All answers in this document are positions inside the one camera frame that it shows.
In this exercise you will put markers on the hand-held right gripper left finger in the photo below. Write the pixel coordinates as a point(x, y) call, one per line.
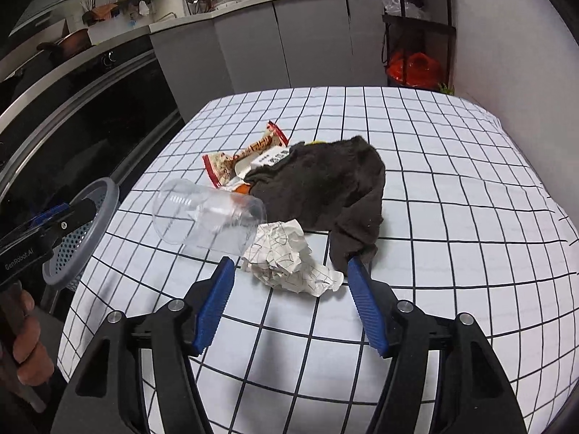
point(215, 307)

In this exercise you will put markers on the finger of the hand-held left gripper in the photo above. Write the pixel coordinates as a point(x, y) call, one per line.
point(49, 215)
point(72, 219)

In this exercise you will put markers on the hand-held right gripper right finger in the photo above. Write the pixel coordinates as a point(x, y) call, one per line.
point(366, 307)

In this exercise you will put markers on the grey perforated plastic basket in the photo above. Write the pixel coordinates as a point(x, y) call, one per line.
point(72, 246)

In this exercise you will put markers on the white paper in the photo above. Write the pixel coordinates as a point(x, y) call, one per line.
point(289, 257)

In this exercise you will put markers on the clear plastic cup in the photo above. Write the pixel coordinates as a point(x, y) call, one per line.
point(199, 217)

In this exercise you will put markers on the dark brown cloth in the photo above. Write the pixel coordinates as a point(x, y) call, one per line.
point(325, 181)

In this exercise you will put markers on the red and white snack wrapper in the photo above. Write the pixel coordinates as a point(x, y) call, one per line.
point(219, 167)

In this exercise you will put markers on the white drink carton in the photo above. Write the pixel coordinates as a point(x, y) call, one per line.
point(267, 158)

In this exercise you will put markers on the person's left hand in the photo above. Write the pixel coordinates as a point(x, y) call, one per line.
point(31, 339)

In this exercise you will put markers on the black built-in oven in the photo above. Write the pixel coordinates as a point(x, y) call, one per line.
point(81, 113)

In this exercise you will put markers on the white checked tablecloth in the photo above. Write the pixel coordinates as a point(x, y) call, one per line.
point(452, 235)

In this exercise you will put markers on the dark wok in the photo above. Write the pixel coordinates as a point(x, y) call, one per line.
point(68, 43)

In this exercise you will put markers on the black range hood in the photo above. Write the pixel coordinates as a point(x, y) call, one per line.
point(45, 13)

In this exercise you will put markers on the small green plant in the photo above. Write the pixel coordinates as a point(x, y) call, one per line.
point(445, 88)

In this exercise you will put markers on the red plastic bag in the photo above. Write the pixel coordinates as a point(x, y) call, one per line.
point(416, 70)

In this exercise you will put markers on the grey kitchen cabinets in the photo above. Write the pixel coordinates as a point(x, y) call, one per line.
point(307, 45)

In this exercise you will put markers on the black metal shelf rack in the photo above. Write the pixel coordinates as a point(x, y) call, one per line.
point(418, 25)

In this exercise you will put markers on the clear plastic bag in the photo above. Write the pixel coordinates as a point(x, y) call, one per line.
point(402, 4)

